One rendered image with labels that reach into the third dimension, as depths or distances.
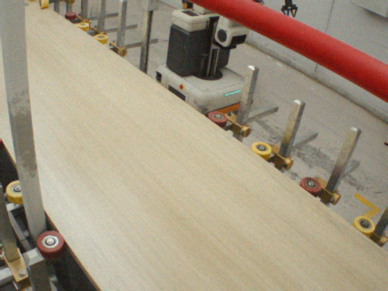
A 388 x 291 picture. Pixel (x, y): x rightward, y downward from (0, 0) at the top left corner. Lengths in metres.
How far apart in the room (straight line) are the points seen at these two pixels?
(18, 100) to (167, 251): 0.56
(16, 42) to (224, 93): 2.55
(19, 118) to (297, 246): 0.86
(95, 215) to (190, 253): 0.30
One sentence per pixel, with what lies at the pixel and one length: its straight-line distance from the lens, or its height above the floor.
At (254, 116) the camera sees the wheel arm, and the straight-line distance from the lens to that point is 1.88.
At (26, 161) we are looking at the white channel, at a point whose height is 1.11.
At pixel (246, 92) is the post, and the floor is 1.02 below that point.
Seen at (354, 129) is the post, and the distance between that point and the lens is 1.43.
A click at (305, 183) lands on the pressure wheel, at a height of 0.91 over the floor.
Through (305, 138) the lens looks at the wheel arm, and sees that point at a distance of 1.84.
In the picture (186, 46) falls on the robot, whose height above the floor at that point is 0.57.
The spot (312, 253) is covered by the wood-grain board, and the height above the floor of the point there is 0.90.
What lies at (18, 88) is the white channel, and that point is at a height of 1.33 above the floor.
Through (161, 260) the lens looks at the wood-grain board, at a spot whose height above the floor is 0.90.
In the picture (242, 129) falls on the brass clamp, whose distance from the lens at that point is 1.76.
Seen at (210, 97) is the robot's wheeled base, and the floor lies 0.26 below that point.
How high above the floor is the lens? 1.78
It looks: 35 degrees down
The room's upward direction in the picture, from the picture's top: 9 degrees clockwise
